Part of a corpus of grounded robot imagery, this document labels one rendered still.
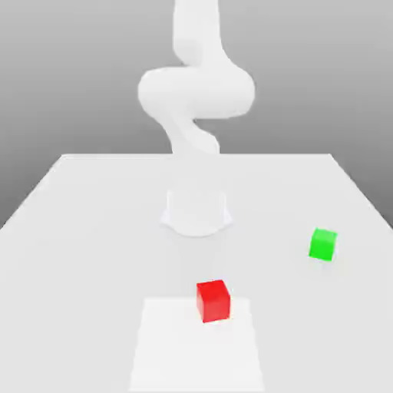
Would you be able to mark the small green cube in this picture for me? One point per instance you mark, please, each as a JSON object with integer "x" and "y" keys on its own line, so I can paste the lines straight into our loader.
{"x": 322, "y": 244}

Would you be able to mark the small red cube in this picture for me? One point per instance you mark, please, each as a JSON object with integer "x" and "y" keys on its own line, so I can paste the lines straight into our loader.
{"x": 214, "y": 302}

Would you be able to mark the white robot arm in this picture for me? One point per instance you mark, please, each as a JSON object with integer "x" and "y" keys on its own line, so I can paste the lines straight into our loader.
{"x": 196, "y": 92}

